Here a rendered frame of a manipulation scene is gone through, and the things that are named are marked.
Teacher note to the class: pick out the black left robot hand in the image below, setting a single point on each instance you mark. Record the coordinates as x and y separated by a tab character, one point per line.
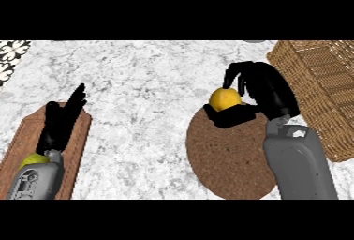
59	122

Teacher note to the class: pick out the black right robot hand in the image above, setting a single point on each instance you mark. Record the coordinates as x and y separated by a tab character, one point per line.
267	90

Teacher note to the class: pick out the yellow lemon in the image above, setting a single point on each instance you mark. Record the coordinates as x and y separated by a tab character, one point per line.
224	99

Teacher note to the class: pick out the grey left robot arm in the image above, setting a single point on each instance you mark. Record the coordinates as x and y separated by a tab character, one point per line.
37	181

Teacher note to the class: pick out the wicker basket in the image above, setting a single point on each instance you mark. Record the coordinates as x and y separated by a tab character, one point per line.
317	93

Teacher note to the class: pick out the brown oval placemat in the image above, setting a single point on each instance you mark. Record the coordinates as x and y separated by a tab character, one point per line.
227	156

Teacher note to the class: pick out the brown wooden cutting board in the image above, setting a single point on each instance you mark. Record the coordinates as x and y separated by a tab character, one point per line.
26	146

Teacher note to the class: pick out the yellow-green fruit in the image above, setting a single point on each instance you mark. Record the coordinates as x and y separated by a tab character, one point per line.
32	159

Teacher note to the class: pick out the black and white patterned tile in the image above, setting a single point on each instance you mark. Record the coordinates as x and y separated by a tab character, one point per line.
10	59

